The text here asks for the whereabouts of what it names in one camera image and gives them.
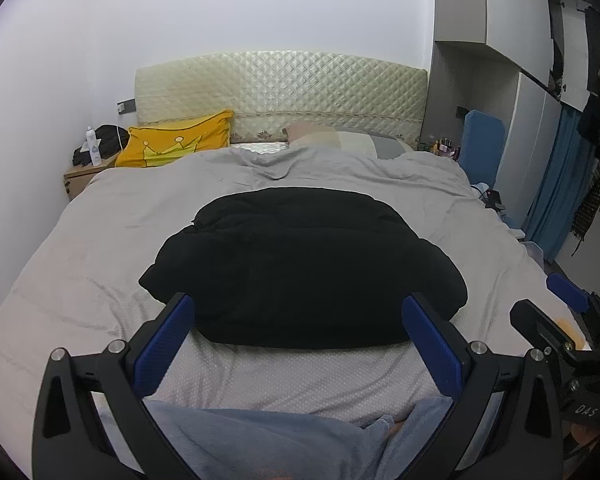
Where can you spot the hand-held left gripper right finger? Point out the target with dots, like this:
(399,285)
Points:
(432,345)

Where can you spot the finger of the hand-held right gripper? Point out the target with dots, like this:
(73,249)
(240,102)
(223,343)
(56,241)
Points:
(540,325)
(567,292)

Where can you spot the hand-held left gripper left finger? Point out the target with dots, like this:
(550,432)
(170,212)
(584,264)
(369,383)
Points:
(162,345)

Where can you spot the black large jacket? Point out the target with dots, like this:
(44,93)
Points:
(305,270)

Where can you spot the hanging dark clothes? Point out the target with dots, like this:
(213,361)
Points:
(592,125)

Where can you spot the blue curtain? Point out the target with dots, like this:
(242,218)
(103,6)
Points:
(555,185)

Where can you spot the person's legs in blue pants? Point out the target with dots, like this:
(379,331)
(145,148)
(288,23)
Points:
(230,440)

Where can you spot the black red small device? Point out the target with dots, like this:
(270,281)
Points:
(494,200)

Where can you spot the grey bed blanket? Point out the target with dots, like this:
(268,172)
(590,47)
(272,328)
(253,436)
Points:
(105,220)

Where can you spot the blue cushion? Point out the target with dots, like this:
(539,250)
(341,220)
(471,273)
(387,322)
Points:
(482,150)

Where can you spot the wooden nightstand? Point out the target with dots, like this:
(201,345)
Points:
(80,180)

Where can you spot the group of small cosmetic bottles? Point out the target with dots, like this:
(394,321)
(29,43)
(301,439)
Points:
(444,147)

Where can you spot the yellow crown print pillow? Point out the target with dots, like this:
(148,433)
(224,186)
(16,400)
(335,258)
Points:
(180,140)

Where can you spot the white spray bottle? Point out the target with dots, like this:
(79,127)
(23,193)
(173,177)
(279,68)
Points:
(93,150)

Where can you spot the black bag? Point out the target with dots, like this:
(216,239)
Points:
(109,141)

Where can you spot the patchwork pillow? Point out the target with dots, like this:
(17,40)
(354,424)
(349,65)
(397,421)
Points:
(340,137)

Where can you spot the cream quilted headboard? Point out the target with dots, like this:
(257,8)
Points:
(305,90)

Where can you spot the grey white wardrobe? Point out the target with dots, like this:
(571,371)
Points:
(510,10)

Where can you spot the dark wall socket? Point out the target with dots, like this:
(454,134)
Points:
(462,112)

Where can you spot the grey wall socket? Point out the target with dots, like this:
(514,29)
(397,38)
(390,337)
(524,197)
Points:
(126,106)

